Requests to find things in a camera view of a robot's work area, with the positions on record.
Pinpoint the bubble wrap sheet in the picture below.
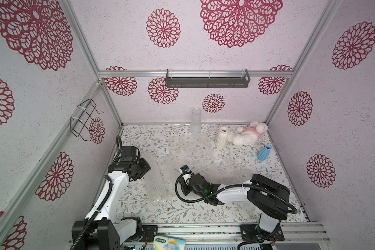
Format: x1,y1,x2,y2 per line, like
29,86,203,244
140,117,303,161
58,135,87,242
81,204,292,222
143,152,182,202

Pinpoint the white cream vase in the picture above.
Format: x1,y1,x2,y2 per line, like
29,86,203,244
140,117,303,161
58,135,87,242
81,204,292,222
216,127,229,151

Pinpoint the clear glass vase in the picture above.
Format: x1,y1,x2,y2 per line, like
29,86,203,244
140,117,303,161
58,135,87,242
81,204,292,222
190,107,202,135

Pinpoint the blue vase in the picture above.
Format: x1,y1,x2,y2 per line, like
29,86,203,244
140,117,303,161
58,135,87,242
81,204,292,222
257,144,272,161

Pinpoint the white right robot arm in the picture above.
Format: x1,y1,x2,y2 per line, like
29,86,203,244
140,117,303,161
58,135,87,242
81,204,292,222
175,165,298,233

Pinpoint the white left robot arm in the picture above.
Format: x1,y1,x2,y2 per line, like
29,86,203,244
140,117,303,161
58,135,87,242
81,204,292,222
70,146,151,250

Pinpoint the tissue pack with cartoon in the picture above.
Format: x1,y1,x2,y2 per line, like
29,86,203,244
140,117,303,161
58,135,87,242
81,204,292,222
153,235,186,250

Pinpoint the white plush dog pink shirt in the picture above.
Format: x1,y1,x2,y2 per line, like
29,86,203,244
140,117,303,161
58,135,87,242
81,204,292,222
227,121,268,146

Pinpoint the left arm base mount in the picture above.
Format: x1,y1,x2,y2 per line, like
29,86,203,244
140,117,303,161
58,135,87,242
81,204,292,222
125,224,158,243

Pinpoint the black wire wall basket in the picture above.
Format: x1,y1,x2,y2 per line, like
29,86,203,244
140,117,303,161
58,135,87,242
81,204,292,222
69,99,104,142

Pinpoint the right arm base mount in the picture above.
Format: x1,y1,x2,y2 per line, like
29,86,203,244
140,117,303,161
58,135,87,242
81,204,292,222
240,224,285,243

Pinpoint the black wall shelf rack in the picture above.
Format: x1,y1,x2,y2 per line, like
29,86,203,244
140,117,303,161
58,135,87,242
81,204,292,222
166,69,251,89

